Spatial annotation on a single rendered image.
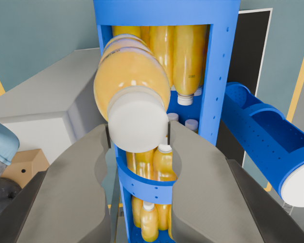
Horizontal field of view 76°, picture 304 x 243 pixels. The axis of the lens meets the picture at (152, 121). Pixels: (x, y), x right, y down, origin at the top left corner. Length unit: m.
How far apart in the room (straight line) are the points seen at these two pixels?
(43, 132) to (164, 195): 0.33
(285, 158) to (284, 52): 1.14
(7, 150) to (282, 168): 0.91
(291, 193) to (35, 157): 0.94
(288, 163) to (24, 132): 0.91
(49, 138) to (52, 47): 1.22
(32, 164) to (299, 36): 1.90
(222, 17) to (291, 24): 1.56
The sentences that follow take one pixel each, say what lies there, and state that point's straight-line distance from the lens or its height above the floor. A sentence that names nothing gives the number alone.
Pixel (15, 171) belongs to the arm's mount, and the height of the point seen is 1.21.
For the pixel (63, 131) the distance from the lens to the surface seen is 0.51.
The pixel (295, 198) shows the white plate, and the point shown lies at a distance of 1.07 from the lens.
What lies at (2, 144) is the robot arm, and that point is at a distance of 0.35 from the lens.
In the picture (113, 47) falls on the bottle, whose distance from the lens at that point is 0.21.
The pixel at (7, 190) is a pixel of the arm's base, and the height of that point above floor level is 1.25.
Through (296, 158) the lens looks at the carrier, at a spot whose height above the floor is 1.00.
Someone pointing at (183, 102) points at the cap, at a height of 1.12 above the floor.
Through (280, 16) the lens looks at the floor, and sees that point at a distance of 1.86.
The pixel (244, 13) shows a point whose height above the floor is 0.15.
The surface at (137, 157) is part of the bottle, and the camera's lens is 0.56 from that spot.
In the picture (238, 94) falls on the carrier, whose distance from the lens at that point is 1.68.
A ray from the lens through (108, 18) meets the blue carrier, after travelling 0.37.
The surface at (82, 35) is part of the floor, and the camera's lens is 1.62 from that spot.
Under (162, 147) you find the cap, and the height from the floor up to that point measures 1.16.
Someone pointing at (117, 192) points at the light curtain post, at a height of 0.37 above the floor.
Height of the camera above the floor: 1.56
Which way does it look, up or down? 60 degrees down
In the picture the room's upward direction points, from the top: 174 degrees clockwise
